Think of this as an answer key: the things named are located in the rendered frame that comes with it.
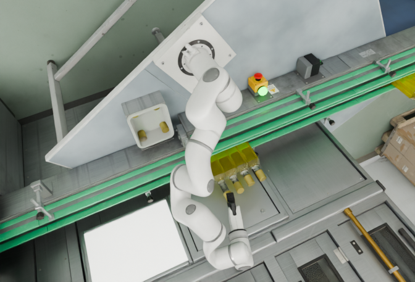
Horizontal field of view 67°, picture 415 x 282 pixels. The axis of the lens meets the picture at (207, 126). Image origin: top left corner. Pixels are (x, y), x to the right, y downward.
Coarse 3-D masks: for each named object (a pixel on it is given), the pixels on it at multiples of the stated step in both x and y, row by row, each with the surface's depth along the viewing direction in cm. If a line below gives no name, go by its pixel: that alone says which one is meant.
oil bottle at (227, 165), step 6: (216, 156) 149; (222, 156) 148; (228, 156) 148; (222, 162) 146; (228, 162) 146; (222, 168) 145; (228, 168) 143; (234, 168) 143; (228, 174) 142; (234, 174) 143
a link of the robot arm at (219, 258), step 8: (224, 232) 105; (216, 240) 103; (208, 248) 107; (224, 248) 115; (208, 256) 109; (216, 256) 114; (224, 256) 113; (216, 264) 113; (224, 264) 113; (232, 264) 112
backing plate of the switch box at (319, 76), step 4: (296, 72) 161; (320, 72) 159; (300, 76) 159; (312, 76) 158; (316, 76) 158; (320, 76) 158; (304, 80) 157; (308, 80) 156; (312, 80) 156; (316, 80) 156; (308, 84) 155
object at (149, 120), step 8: (160, 104) 130; (136, 112) 128; (144, 112) 129; (152, 112) 140; (160, 112) 142; (168, 112) 134; (128, 120) 128; (136, 120) 140; (144, 120) 142; (152, 120) 144; (160, 120) 146; (168, 120) 138; (136, 128) 144; (144, 128) 146; (152, 128) 148; (160, 128) 149; (136, 136) 137; (152, 136) 146; (160, 136) 146; (168, 136) 146; (144, 144) 144; (152, 144) 145
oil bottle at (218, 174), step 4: (212, 156) 148; (212, 160) 147; (216, 160) 147; (212, 164) 146; (216, 164) 146; (212, 168) 144; (216, 168) 144; (220, 168) 144; (212, 172) 143; (216, 172) 143; (220, 172) 143; (216, 176) 141; (220, 176) 141; (224, 176) 142; (216, 180) 141; (220, 180) 141; (224, 180) 143; (216, 184) 143
